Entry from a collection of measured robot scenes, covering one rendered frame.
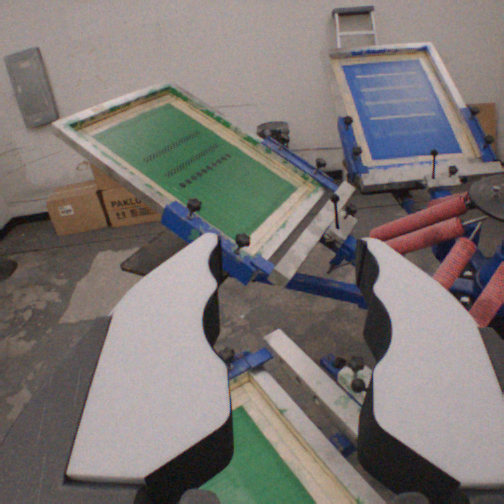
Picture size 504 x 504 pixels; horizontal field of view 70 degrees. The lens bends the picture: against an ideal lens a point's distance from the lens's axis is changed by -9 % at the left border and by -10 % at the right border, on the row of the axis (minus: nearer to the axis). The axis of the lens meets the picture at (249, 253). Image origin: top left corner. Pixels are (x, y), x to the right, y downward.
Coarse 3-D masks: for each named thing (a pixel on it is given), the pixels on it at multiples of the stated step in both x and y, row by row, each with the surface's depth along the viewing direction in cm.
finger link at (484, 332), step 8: (480, 328) 8; (488, 328) 8; (488, 336) 8; (496, 336) 8; (488, 344) 8; (496, 344) 8; (488, 352) 8; (496, 352) 8; (496, 360) 7; (496, 368) 7; (496, 376) 7; (456, 496) 5; (464, 496) 5; (472, 496) 5; (480, 496) 5; (488, 496) 5; (496, 496) 5
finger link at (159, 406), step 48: (144, 288) 9; (192, 288) 9; (144, 336) 8; (192, 336) 8; (96, 384) 7; (144, 384) 7; (192, 384) 7; (96, 432) 6; (144, 432) 6; (192, 432) 6; (96, 480) 6; (144, 480) 6; (192, 480) 7
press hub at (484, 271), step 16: (496, 176) 97; (480, 192) 90; (496, 192) 87; (480, 208) 84; (496, 208) 83; (496, 256) 95; (464, 272) 112; (480, 272) 101; (480, 288) 98; (464, 304) 101; (496, 320) 94
